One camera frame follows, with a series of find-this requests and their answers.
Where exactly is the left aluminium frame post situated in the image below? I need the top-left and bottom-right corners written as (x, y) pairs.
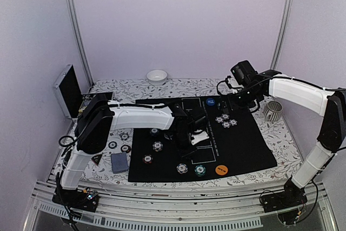
top-left (66, 0), bottom-right (95, 87)

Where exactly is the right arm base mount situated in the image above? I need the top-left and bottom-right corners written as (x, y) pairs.
top-left (259, 186), bottom-right (308, 213)

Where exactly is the blue card deck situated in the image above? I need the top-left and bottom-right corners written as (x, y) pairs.
top-left (111, 152), bottom-right (129, 174)

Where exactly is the white poker chip stack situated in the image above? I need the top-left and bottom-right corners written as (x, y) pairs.
top-left (120, 133), bottom-right (129, 141)

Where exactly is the silver poker chip case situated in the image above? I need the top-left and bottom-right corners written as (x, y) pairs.
top-left (52, 64), bottom-right (114, 120)

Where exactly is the right aluminium frame post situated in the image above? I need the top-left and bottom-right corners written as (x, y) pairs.
top-left (270, 0), bottom-right (293, 70)

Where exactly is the red poker chip stack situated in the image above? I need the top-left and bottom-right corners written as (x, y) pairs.
top-left (121, 144), bottom-right (131, 153)

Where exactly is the orange big blind button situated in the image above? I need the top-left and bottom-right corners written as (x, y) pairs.
top-left (215, 165), bottom-right (228, 176)

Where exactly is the white chip cluster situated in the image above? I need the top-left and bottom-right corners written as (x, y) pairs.
top-left (222, 114), bottom-right (230, 120)
top-left (230, 120), bottom-right (237, 126)
top-left (222, 122), bottom-right (230, 128)

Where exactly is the blue small blind button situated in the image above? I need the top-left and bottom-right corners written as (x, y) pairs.
top-left (205, 97), bottom-right (216, 106)

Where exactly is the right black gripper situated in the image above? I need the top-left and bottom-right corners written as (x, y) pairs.
top-left (220, 85), bottom-right (262, 114)

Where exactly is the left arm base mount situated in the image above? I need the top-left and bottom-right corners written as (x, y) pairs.
top-left (52, 188), bottom-right (99, 213)

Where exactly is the aluminium frame post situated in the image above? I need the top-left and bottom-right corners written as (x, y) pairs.
top-left (270, 0), bottom-right (293, 70)
top-left (66, 0), bottom-right (95, 87)

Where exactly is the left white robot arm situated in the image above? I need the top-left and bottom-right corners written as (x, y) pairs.
top-left (58, 94), bottom-right (209, 206)

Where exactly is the white ribbed cup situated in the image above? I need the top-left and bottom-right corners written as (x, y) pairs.
top-left (263, 101), bottom-right (283, 122)

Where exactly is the black triangular marker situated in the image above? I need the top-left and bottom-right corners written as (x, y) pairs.
top-left (91, 154), bottom-right (102, 166)

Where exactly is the white ceramic bowl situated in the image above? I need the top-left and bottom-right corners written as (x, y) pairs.
top-left (147, 69), bottom-right (168, 85)

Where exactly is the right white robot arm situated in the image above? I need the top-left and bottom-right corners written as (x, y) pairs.
top-left (223, 60), bottom-right (345, 207)

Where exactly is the green poker chip stack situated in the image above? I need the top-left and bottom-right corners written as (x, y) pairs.
top-left (108, 141), bottom-right (117, 149)

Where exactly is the black poker mat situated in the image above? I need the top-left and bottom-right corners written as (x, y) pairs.
top-left (128, 96), bottom-right (277, 183)

